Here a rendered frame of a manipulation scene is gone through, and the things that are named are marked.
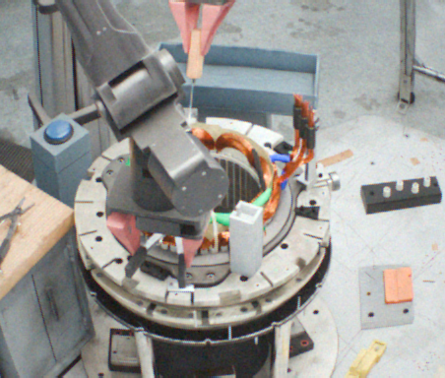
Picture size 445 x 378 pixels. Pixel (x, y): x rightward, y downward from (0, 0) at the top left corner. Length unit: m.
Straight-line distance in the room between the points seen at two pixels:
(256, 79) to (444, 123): 1.63
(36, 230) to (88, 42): 0.48
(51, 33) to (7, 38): 1.98
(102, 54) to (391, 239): 0.90
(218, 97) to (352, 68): 1.81
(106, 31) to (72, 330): 0.69
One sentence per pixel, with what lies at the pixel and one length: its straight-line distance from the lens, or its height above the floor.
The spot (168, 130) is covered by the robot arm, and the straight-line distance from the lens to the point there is 1.13.
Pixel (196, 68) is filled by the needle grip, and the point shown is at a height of 1.31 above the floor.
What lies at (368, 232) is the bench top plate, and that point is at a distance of 1.88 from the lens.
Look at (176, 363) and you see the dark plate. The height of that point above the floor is 0.78.
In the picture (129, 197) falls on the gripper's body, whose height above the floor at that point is 1.26.
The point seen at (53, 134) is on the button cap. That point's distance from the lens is 1.67.
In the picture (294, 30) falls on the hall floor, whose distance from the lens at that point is 3.64.
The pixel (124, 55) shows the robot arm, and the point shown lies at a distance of 1.10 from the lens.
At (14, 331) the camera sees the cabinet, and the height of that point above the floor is 0.95.
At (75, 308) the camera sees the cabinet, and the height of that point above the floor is 0.88.
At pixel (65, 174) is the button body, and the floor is 0.99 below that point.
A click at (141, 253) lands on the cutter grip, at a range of 1.30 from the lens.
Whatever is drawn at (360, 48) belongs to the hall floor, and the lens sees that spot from 3.58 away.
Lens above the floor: 2.12
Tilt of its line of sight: 44 degrees down
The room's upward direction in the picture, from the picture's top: 1 degrees counter-clockwise
